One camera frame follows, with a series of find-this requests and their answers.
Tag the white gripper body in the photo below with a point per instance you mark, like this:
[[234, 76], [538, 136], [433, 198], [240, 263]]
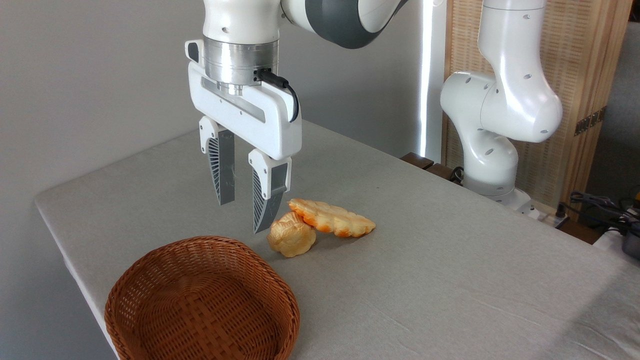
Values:
[[250, 117]]

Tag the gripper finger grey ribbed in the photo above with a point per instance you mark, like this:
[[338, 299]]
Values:
[[223, 165], [265, 195]]

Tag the long braided bread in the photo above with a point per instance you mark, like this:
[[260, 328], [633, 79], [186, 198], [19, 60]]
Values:
[[330, 218]]

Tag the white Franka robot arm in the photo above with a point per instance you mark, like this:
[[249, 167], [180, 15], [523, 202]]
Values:
[[500, 100]]

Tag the round golden bread bun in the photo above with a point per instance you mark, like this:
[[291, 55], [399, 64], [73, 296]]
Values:
[[292, 238]]

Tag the brown wicker basket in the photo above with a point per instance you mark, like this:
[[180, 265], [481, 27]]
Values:
[[200, 300]]

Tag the dark brown wooden block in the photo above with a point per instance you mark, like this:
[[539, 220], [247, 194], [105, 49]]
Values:
[[416, 160], [442, 171]]

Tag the metal screen hinge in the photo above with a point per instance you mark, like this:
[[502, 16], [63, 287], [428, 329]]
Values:
[[590, 121]]

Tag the bamboo folding screen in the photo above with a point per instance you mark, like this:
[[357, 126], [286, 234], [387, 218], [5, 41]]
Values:
[[580, 60]]

